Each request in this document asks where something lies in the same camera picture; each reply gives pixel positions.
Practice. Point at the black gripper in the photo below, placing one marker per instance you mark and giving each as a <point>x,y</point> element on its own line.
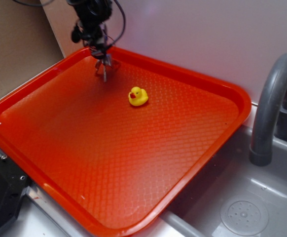
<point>88,28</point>

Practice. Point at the silver key bunch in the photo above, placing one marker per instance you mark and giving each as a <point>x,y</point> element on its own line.
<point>105,65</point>

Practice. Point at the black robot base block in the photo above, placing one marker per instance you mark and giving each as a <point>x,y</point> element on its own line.
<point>13,186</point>

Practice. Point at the light wooden board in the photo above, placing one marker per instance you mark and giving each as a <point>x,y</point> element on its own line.
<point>62,19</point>

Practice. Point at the yellow rubber duck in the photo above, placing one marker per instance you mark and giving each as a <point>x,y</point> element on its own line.
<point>137,96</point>

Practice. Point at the orange plastic tray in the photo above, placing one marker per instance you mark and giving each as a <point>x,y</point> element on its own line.
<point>74,80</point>

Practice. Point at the grey toy faucet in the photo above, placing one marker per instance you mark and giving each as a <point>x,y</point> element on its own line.
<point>271,114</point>

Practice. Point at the grey plastic sink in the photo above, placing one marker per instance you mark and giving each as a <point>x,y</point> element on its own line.
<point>244,192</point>

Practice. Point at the round sink drain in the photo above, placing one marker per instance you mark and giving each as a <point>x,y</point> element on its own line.
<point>244,217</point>

